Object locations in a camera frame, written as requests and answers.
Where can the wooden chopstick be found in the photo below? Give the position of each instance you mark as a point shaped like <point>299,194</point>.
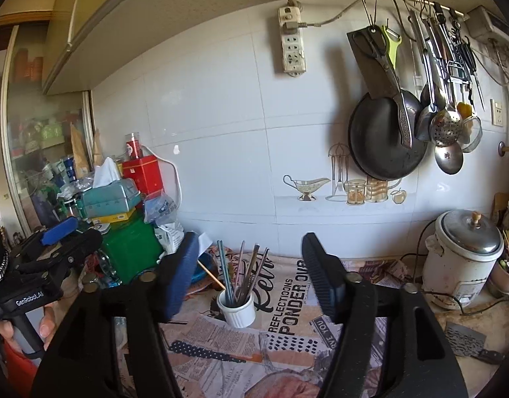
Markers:
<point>211,275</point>

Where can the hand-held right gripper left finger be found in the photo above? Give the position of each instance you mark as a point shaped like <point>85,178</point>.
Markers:
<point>180,273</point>

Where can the glass door side cabinet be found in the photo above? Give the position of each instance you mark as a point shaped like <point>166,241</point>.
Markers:
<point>39,132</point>

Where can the teal tissue box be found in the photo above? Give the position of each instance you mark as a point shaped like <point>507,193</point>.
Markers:
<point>109,199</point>

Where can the black kitchen scissors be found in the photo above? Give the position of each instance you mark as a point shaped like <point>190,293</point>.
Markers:
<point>374,43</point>

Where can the metal peeler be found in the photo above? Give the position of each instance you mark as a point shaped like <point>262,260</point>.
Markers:
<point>460,76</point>

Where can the patterned blade cleaver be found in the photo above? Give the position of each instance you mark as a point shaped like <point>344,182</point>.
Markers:
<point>466,342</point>

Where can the steel slotted spoon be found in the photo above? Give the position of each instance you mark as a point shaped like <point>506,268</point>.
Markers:
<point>445,128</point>

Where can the brown paper bags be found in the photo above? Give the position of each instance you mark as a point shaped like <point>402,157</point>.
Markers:
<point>82,153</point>

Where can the wooden cutting board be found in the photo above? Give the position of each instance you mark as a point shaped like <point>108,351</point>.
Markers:
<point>499,323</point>

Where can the white ribbed cup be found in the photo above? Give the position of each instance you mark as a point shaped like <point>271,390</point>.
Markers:
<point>238,313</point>

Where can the green peeler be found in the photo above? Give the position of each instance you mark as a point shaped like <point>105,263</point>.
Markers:
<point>391,49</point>

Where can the small mesh strainer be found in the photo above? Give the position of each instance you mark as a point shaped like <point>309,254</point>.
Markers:
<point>472,132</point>

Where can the white rice cooker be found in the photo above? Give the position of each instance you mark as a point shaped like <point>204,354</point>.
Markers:
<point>457,265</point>

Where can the white printed food bag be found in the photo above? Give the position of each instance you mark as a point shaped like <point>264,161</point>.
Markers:
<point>169,238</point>

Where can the silver metal chopstick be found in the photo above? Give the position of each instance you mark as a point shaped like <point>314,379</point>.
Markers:
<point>263,265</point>
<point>242,265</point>

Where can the yellow flat box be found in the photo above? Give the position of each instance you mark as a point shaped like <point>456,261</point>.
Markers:
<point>111,217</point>

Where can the person's left hand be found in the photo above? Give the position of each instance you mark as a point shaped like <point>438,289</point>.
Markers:
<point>49,323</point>

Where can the blue and clear bag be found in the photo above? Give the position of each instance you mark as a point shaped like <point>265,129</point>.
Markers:
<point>161,209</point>

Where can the red tin box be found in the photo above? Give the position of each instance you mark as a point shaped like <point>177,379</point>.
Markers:
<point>144,176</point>

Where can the black frying pan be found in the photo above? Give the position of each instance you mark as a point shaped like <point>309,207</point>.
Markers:
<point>379,153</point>

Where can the person's red clothing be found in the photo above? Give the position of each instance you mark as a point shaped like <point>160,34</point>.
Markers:
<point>20,365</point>

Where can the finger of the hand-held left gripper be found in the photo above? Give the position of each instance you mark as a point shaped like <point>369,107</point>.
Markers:
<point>82,244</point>
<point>59,230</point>

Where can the pink cup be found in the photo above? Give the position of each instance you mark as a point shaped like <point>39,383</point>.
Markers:
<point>503,277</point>

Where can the white wall socket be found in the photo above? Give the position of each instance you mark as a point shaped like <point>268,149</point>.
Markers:
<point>496,112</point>

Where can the newspaper print tablecloth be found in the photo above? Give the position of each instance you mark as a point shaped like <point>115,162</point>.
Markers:
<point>287,311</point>

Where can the white wall-mounted box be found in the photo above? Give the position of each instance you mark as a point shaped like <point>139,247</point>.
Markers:
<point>486,25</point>

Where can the dark steel serving spoon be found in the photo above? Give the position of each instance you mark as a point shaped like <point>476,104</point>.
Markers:
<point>424,120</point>

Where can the green canister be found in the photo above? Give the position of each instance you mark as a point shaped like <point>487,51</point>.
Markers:
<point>130,253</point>

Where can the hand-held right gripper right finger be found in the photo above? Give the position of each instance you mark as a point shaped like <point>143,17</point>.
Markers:
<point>321,273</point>

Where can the white power strip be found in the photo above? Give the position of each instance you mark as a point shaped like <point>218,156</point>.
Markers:
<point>292,49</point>

